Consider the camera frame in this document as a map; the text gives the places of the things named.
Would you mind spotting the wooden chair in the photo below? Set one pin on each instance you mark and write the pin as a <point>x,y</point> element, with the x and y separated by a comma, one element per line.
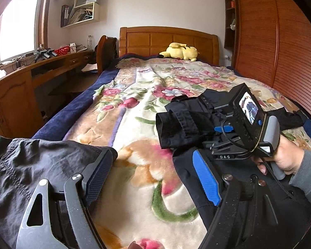
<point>101,54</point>

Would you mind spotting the wooden corner shelf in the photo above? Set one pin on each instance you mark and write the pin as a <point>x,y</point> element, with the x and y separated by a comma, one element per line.
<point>229,35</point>

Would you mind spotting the dark grey garment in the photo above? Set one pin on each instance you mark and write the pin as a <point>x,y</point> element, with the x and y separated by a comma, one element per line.
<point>28,160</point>

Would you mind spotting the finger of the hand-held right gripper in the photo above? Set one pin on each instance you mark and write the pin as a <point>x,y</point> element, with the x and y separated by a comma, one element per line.
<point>223,129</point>
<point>210,100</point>

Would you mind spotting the white wall shelf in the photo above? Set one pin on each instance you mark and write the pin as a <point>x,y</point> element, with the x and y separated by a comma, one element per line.
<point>96,11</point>

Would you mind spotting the wooden louvred wardrobe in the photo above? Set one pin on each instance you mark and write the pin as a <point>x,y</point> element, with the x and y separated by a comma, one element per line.
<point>269,36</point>

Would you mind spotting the wooden desk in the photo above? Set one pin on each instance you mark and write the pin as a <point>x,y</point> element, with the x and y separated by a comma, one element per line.
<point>10,98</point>

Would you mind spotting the black tool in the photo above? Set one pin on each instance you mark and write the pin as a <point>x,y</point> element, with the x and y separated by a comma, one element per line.
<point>45,54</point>

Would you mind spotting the person's right hand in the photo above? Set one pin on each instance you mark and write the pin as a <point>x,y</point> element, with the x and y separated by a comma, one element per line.
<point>286,157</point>

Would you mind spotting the window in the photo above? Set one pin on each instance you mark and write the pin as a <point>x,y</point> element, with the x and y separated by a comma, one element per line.
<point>15,20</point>

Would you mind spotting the red basket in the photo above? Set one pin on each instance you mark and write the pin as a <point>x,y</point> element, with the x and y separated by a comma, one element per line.
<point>62,50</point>

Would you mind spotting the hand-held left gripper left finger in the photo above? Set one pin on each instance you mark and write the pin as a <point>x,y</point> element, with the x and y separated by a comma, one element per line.
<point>98,181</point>

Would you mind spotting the wooden headboard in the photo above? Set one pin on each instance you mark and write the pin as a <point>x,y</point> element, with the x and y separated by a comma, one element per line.
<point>150,40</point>

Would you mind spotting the black bag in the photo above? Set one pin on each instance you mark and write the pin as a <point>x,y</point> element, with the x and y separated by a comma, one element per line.
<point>112,48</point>

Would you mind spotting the clear plastic bottle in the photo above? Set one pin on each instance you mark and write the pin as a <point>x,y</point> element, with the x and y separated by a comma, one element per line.
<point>90,42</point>

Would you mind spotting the yellow plush toy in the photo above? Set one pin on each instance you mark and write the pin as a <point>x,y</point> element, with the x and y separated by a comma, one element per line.
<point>181,51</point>

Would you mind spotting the row of books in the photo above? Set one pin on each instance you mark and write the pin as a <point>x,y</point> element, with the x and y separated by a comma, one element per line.
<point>76,14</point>

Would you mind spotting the white figurine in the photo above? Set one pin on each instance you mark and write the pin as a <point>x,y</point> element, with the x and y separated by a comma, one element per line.
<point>232,25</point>

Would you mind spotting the black pants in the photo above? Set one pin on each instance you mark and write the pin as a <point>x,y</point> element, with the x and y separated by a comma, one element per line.
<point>181,124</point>

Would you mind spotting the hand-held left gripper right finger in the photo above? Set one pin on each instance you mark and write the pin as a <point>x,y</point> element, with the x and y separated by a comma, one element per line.
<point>206,176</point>

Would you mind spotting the person's right forearm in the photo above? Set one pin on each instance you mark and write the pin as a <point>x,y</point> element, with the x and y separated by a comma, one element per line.
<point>309,173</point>

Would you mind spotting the white cloth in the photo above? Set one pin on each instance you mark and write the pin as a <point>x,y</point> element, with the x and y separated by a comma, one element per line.
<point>90,67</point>

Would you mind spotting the floral blanket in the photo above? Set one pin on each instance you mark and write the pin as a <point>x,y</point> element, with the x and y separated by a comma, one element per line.
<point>145,109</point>

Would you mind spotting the white carton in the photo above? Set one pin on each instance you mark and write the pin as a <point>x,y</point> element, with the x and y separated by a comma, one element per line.
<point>73,48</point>

